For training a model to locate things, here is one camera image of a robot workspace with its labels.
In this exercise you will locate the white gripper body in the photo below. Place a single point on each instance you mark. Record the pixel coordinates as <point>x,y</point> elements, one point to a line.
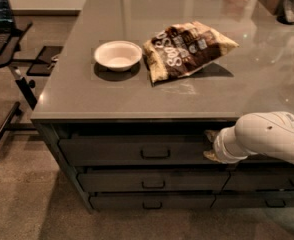
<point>221,148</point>

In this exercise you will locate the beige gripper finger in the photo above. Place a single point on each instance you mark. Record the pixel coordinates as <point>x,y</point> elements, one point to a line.
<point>211,135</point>
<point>211,155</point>

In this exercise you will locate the grey drawer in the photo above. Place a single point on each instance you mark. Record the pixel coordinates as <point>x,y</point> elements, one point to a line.
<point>262,159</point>
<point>255,179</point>
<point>151,180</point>
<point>136,150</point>
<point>282,200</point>
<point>151,201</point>

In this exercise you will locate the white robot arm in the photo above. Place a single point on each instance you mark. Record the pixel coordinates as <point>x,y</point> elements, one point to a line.
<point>270,134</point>

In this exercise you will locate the grey cabinet counter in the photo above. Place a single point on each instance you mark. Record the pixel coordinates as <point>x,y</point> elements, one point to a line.
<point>82,98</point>

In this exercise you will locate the brown chip bag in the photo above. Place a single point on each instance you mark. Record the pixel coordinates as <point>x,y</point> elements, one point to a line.
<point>183,49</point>

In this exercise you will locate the white paper bowl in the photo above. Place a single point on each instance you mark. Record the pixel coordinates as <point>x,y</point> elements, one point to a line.
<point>118,56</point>

